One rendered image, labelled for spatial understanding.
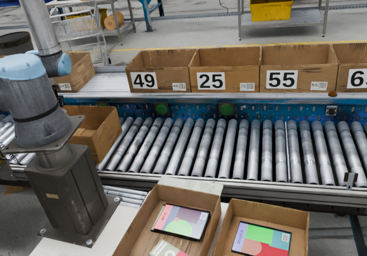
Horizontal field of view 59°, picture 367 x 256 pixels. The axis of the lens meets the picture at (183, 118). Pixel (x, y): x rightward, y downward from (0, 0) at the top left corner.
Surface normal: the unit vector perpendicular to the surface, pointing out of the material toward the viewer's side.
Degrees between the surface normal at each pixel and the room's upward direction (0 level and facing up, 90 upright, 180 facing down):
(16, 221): 0
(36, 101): 87
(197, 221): 0
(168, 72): 90
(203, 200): 89
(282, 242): 0
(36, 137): 67
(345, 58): 90
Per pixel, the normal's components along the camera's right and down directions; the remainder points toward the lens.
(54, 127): 0.66, -0.11
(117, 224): -0.12, -0.84
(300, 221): -0.35, 0.53
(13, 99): -0.06, 0.50
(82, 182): 0.94, 0.07
